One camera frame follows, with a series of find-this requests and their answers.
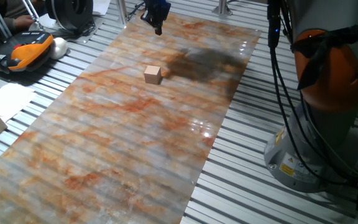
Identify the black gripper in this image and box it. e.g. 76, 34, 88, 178
140, 0, 172, 36

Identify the small wooden block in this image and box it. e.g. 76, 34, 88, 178
144, 65, 162, 86

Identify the person hand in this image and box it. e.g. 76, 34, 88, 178
13, 14, 36, 32

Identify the black round spool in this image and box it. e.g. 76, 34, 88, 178
44, 0, 94, 32

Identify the marble pattern mat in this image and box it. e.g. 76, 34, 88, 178
0, 11, 262, 224

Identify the orange and black teach pendant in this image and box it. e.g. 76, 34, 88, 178
0, 30, 55, 75

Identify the white paper sheet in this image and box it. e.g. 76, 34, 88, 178
0, 82, 38, 124

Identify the upright aluminium post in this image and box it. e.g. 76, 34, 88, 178
114, 0, 129, 26

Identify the silver post with base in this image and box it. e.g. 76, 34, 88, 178
211, 0, 234, 17

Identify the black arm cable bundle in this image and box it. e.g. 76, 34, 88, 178
266, 0, 358, 187

